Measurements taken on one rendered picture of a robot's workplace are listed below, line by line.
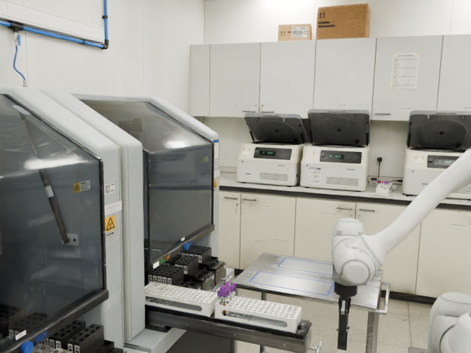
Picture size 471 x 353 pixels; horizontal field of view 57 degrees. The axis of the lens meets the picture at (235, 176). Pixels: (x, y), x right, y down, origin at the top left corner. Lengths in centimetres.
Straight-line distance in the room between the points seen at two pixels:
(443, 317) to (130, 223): 106
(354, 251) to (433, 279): 270
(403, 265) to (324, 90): 164
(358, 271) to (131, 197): 78
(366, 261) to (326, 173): 256
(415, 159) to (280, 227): 128
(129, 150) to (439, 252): 291
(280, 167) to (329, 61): 104
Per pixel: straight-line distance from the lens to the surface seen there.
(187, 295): 169
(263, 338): 158
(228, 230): 409
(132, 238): 155
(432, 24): 440
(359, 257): 124
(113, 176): 142
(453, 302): 158
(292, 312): 159
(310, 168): 378
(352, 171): 374
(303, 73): 407
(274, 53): 416
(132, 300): 162
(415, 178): 374
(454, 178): 144
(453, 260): 390
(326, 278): 203
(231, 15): 472
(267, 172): 387
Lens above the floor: 155
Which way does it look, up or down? 8 degrees down
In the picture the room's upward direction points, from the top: 1 degrees clockwise
